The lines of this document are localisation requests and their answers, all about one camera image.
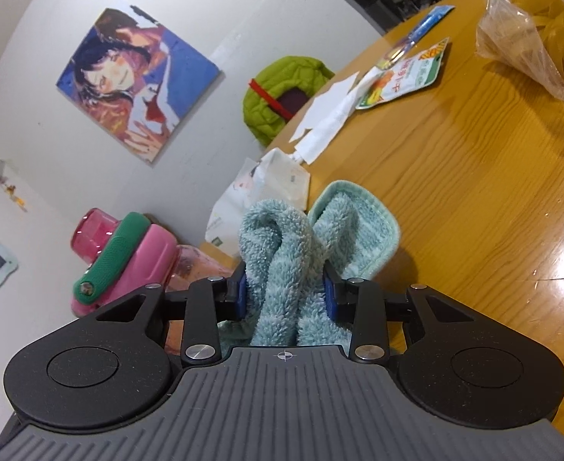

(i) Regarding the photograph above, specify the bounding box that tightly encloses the green orange snack packet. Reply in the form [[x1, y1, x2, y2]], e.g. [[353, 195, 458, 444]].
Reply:
[[356, 38, 450, 110]]

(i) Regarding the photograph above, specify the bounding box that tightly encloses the white paper sheet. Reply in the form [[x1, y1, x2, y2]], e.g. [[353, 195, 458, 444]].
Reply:
[[289, 72, 358, 143]]

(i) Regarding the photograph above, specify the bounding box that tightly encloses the pink water bottle green handle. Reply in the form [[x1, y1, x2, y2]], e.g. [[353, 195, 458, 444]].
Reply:
[[70, 208, 232, 317]]

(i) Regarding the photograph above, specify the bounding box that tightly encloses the white tissue pack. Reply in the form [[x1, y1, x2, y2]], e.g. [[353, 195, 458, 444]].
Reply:
[[205, 148, 310, 257]]

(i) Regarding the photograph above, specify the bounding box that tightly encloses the anime poster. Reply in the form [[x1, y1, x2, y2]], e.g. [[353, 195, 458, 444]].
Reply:
[[57, 0, 221, 163]]

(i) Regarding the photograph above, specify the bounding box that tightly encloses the teal striped towel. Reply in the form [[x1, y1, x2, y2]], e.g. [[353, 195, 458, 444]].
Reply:
[[219, 180, 401, 353]]

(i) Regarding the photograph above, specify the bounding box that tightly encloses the blue long packet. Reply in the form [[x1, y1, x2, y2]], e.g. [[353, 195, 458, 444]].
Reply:
[[376, 5, 455, 71]]

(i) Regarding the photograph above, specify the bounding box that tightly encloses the white paper towel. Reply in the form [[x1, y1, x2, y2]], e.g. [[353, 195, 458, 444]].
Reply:
[[292, 67, 383, 164]]

